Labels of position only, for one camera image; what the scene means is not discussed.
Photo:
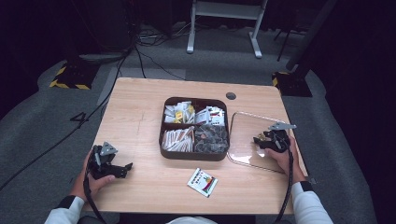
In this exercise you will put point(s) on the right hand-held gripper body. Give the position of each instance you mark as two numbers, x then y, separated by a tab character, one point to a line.
280	141

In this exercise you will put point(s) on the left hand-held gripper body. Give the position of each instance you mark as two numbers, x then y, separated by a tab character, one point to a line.
102	162

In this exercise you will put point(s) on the small golden item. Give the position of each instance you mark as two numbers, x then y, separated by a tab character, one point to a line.
261	136

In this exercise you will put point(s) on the clear plastic box lid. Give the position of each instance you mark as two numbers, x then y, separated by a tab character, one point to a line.
244	140

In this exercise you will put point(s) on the dark brown compartment box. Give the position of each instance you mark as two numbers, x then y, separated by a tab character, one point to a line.
193	155

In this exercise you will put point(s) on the white packet with colourful print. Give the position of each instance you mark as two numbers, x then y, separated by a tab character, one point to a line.
202	182

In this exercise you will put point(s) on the person's left hand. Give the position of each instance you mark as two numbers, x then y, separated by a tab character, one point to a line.
96	184

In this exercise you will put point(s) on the person's right hand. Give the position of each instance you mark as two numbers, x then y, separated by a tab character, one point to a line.
288	165

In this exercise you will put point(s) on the pile of dark wrapped items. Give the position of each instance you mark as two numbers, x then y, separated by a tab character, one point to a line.
211	139

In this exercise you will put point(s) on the round grey table grommet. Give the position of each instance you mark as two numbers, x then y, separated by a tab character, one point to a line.
230	95

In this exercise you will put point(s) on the black yellow striped stand base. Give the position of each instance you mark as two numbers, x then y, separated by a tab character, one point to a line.
292	84
74	76

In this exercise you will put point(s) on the pile of striped print packets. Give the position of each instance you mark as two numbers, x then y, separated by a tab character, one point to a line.
211	115

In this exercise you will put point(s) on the pile of paper stick sachets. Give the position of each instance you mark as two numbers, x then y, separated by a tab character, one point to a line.
177	140

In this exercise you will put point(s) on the pile of white yellow packets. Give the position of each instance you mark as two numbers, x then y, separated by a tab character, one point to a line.
179	113

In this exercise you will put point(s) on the person's white clothing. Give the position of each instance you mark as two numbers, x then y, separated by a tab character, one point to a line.
191	221

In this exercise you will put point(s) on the black tripod legs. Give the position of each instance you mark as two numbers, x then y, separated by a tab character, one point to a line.
285	40

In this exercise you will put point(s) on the dark slanted pole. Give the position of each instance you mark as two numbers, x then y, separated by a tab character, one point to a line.
311	34

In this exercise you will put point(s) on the white metal stand frame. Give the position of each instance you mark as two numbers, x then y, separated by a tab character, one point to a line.
227	11

